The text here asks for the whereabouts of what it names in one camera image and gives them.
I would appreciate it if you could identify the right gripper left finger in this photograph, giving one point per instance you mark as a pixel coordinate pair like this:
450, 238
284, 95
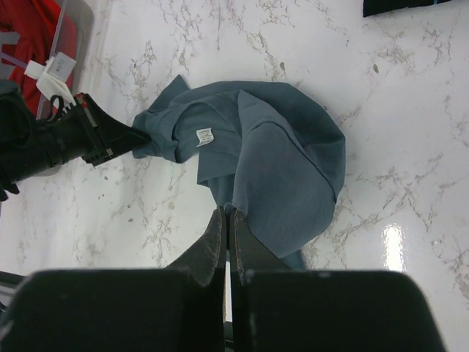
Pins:
201, 259

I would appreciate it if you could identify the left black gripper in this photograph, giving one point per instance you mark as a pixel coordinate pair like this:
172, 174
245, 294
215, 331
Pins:
80, 129

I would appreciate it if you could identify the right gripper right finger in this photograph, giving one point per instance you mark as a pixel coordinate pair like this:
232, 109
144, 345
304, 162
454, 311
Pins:
246, 252

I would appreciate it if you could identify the blue-grey t shirt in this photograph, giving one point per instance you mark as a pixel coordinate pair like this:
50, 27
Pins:
264, 148

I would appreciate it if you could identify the clear plastic bin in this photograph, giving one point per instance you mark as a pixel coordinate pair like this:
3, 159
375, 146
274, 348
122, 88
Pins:
72, 35

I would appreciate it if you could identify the red t shirt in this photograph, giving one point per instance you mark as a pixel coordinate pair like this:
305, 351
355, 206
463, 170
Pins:
35, 23

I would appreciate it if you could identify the folded black t shirt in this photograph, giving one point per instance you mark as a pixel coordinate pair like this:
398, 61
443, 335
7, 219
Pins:
377, 7

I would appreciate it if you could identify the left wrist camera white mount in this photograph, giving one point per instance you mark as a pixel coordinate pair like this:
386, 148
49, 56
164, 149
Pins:
52, 77

